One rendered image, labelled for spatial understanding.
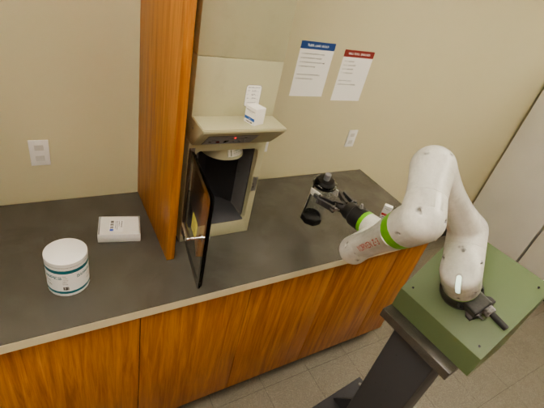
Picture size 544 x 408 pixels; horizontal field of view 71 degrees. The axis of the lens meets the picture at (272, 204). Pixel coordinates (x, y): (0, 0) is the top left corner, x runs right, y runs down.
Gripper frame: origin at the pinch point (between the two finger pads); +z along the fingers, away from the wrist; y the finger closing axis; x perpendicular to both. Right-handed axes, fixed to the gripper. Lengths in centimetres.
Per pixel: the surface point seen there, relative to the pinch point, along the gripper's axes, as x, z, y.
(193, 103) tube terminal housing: -39, 11, 57
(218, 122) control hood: -34, 6, 50
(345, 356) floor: 124, -12, -39
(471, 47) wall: -54, 41, -143
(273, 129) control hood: -32.3, -1.1, 31.7
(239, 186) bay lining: 3.4, 21.7, 30.1
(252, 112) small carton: -37, 2, 38
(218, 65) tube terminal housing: -52, 9, 49
